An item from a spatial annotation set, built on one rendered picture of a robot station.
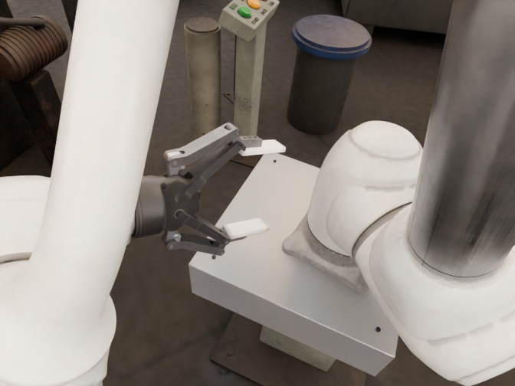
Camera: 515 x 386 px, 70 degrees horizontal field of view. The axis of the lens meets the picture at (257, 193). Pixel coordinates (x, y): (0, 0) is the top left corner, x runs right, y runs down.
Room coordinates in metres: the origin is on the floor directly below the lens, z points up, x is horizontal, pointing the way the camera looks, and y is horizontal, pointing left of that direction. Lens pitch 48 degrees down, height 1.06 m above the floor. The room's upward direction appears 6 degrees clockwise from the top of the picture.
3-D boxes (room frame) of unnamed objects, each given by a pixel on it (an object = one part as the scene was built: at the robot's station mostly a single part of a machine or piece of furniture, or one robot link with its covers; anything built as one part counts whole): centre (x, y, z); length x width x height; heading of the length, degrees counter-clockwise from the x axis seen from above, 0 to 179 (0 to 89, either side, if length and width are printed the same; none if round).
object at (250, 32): (1.20, 0.08, 0.31); 0.24 x 0.16 x 0.62; 164
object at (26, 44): (1.03, 0.75, 0.27); 0.22 x 0.13 x 0.53; 164
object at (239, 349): (0.44, -0.18, 0.16); 0.40 x 0.40 x 0.31; 71
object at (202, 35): (1.21, 0.24, 0.26); 0.12 x 0.12 x 0.52
